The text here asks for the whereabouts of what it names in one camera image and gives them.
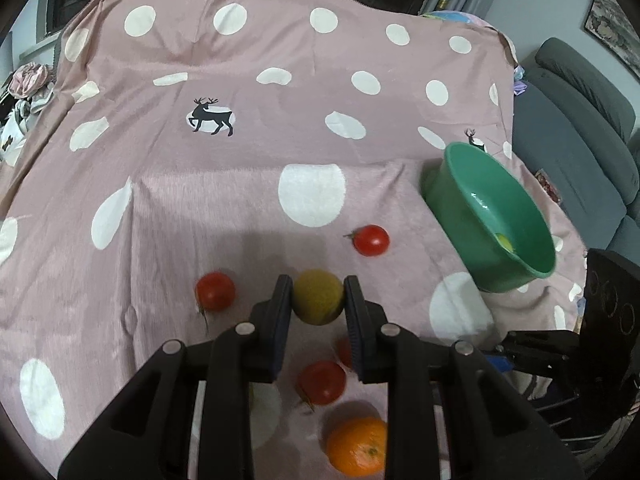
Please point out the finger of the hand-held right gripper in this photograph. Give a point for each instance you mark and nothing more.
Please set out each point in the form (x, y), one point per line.
(545, 352)

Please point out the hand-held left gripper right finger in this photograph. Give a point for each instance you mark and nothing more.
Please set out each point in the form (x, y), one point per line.
(352, 310)

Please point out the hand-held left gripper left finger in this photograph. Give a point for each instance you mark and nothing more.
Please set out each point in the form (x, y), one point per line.
(283, 305)

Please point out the yellow-brown kiwi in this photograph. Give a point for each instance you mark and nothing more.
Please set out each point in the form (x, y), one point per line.
(317, 296)

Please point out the dark red tomato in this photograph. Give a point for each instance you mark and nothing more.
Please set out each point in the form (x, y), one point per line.
(343, 352)

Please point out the yellow-green lime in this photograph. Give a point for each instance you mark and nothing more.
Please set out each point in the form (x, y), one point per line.
(506, 244)

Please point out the orange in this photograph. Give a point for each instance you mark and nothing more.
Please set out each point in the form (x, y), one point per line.
(356, 446)

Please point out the green bowl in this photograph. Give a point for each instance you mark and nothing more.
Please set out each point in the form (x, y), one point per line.
(450, 195)

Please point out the pink polka dot blanket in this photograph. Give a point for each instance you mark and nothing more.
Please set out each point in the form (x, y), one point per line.
(200, 185)

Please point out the red packet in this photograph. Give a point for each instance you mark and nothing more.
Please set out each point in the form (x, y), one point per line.
(547, 187)

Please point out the grey sofa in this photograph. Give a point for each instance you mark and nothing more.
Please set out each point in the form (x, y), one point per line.
(575, 135)

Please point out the blue purple patterned sheet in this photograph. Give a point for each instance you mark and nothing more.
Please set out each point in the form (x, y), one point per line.
(450, 16)

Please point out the pile of clothes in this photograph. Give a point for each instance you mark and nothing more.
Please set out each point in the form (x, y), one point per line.
(27, 90)

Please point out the framed wall picture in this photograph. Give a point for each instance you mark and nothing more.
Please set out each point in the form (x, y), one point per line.
(612, 25)

